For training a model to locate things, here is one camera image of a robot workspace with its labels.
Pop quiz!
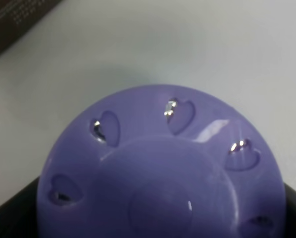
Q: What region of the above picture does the purple lidded air freshener can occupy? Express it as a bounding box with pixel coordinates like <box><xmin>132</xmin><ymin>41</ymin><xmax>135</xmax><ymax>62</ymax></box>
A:
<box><xmin>37</xmin><ymin>85</ymin><xmax>286</xmax><ymax>238</ymax></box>

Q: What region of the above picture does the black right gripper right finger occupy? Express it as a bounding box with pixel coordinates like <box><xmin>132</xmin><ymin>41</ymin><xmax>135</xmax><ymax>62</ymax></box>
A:
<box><xmin>284</xmin><ymin>183</ymin><xmax>296</xmax><ymax>238</ymax></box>

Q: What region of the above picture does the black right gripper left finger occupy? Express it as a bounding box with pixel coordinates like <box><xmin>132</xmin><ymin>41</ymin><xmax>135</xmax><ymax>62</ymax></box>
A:
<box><xmin>0</xmin><ymin>178</ymin><xmax>39</xmax><ymax>238</ymax></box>

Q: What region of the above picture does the dark brown rectangular box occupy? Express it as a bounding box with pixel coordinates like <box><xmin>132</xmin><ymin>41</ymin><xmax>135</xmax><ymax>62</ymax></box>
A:
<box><xmin>0</xmin><ymin>0</ymin><xmax>61</xmax><ymax>55</ymax></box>

